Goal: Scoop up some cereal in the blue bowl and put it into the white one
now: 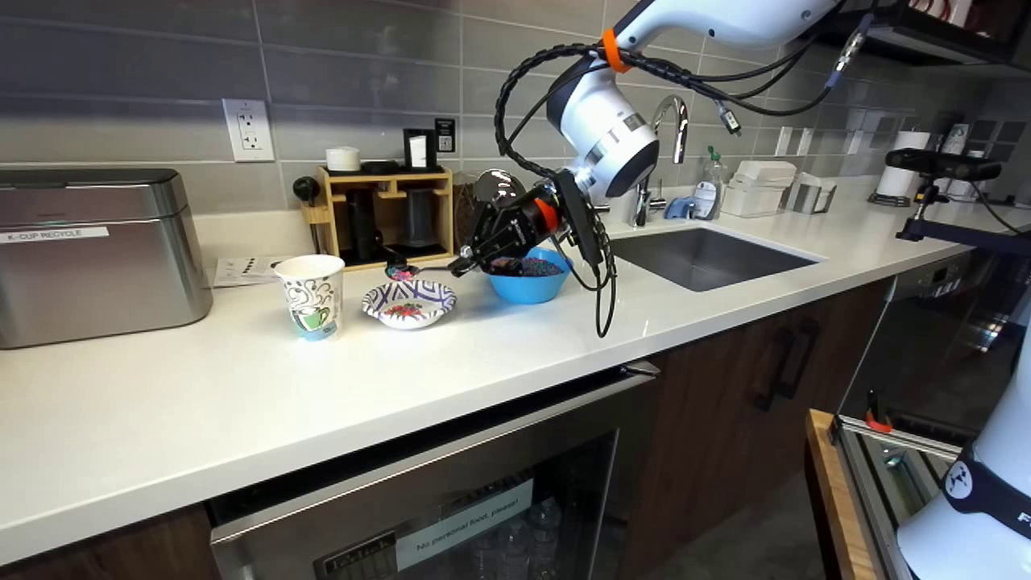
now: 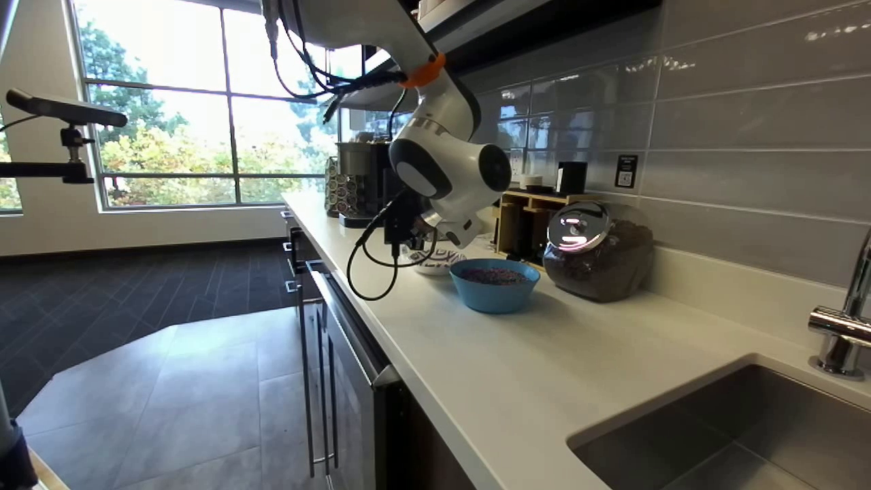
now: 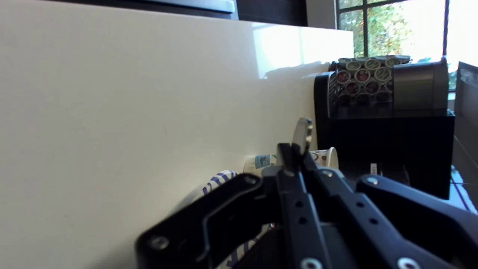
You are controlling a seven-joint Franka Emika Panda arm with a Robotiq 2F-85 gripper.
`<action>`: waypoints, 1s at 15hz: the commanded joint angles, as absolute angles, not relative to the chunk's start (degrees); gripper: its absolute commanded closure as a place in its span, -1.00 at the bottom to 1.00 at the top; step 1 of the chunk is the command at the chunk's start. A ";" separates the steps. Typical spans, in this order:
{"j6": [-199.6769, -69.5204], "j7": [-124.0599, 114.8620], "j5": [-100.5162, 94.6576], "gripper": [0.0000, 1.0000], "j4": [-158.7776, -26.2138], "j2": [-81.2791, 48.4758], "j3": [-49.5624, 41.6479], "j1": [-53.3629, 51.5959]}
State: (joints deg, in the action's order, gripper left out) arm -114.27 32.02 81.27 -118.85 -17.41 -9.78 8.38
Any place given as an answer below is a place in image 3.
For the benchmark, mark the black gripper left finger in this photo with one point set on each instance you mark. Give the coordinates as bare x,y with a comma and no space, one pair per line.
218,219

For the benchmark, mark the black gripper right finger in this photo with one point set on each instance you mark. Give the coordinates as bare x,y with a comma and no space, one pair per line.
412,225

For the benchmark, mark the metal spoon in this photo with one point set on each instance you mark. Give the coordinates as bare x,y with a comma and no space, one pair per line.
302,132

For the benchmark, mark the white blue-patterned bowl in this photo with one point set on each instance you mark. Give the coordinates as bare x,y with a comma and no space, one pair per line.
218,178

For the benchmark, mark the coffee pod holder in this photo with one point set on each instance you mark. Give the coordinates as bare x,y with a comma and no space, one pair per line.
360,83

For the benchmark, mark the large glass window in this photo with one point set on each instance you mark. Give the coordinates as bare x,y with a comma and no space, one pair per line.
397,30

